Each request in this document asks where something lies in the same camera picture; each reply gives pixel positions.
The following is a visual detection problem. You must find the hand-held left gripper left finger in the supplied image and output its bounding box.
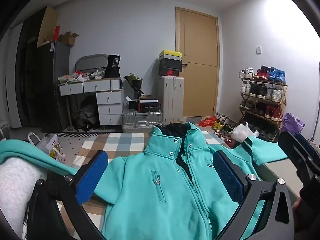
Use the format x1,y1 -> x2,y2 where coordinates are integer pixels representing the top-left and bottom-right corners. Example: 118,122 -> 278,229
26,150 -> 108,240

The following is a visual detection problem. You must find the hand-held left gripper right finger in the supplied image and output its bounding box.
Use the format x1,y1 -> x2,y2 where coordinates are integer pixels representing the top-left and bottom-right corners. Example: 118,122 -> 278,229
212,150 -> 295,240

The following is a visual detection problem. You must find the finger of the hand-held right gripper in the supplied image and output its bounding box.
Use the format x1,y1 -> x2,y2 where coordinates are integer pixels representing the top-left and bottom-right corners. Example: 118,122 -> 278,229
278,131 -> 314,183
294,132 -> 320,162

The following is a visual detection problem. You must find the teal zip jacket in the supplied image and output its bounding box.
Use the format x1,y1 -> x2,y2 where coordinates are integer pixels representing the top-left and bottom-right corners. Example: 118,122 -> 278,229
0,122 -> 288,240

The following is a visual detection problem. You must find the purple bag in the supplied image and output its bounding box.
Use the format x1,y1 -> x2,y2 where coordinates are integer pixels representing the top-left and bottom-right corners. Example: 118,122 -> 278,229
281,113 -> 306,136

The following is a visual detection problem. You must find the grey dotted sheet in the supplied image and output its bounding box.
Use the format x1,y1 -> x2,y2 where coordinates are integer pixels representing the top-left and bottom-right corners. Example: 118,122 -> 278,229
37,133 -> 110,168

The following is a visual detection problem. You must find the checked blanket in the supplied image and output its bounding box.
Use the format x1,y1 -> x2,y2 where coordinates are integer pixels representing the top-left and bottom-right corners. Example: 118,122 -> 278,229
22,132 -> 223,240

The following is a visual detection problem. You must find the white plastic bag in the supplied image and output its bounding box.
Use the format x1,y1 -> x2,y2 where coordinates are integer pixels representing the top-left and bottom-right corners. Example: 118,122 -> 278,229
230,122 -> 254,143

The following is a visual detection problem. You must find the scattered shoes pile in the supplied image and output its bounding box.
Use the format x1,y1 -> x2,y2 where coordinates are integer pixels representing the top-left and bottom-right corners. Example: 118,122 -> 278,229
212,112 -> 241,148

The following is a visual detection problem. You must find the white tote bag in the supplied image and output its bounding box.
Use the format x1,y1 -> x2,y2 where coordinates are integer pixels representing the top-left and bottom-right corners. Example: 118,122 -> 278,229
27,132 -> 66,165

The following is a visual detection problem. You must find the dark backpack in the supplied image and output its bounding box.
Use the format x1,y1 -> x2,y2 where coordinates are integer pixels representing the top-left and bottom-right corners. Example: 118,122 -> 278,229
71,103 -> 99,133

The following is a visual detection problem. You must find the red plastic bag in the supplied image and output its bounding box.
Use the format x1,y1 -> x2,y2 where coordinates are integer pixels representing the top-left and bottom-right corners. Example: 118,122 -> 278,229
198,116 -> 217,128

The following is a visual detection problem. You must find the wooden shoe rack with shoes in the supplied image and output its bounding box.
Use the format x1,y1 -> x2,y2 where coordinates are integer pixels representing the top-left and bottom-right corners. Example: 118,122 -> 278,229
239,65 -> 287,140

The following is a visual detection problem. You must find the white desk with drawers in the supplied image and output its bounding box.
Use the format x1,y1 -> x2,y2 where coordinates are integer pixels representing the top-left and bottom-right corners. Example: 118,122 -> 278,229
59,78 -> 124,127

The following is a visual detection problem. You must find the silver suitcase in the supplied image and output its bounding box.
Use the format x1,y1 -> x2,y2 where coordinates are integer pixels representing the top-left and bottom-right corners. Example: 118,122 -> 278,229
121,110 -> 163,134

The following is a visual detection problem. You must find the grey knit cloth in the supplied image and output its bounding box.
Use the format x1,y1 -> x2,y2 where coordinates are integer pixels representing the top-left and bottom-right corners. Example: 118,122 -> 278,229
0,159 -> 48,233

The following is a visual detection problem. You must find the small black box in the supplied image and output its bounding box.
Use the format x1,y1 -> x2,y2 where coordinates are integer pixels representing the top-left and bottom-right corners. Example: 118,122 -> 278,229
126,95 -> 140,110

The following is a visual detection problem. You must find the black and red shoe box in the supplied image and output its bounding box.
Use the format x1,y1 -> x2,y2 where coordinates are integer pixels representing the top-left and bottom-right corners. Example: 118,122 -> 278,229
138,99 -> 160,113

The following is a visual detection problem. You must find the white upright suitcase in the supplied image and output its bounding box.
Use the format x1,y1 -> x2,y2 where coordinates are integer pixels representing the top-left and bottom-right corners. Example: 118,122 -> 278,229
157,75 -> 185,127

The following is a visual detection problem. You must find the dark grey refrigerator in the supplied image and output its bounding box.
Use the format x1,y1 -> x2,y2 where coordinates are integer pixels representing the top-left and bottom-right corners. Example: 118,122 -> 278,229
37,40 -> 71,133

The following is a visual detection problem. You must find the pile of desk clutter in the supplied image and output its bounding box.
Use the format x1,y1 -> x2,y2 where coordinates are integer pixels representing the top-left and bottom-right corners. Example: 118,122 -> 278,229
57,69 -> 106,84

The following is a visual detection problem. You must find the wrapped flower bouquet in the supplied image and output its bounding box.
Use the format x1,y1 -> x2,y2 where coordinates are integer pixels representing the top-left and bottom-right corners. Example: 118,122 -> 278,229
123,73 -> 143,99

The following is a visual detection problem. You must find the black bag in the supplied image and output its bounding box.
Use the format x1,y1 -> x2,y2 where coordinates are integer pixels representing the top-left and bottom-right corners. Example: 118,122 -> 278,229
104,54 -> 121,79

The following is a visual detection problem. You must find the grey chair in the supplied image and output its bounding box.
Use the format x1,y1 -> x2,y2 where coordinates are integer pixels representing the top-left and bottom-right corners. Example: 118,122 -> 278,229
75,53 -> 109,72

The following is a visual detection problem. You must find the black wardrobe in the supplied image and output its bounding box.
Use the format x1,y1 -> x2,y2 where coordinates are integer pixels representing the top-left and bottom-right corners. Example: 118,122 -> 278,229
15,7 -> 48,128

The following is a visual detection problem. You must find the wooden door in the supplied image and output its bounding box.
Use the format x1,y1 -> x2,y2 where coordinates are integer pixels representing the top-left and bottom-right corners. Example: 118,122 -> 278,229
175,6 -> 221,118

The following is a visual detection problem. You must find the black shoe box red logo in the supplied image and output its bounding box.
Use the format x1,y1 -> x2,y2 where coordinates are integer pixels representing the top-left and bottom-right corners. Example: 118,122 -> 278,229
159,66 -> 182,77

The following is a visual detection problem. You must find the small open cardboard box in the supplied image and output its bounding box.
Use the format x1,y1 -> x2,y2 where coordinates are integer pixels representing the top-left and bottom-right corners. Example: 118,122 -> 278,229
58,31 -> 79,47

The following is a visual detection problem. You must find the large flat cardboard sheet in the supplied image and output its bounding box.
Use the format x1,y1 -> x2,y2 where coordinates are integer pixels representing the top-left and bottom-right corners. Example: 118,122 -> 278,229
37,6 -> 59,48

